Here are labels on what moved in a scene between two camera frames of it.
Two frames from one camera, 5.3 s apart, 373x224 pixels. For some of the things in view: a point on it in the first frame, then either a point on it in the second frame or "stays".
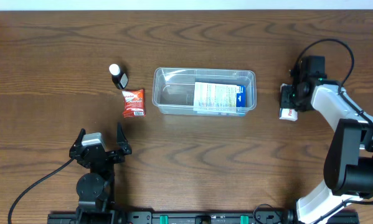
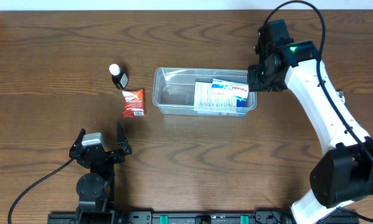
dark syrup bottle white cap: x=119 y=78 stays
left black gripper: x=118 y=158 stays
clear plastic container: x=173 y=90 stays
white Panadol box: x=288 y=114 → x=228 y=94
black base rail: x=198 y=217 stays
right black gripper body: x=286 y=98 → x=254 y=78
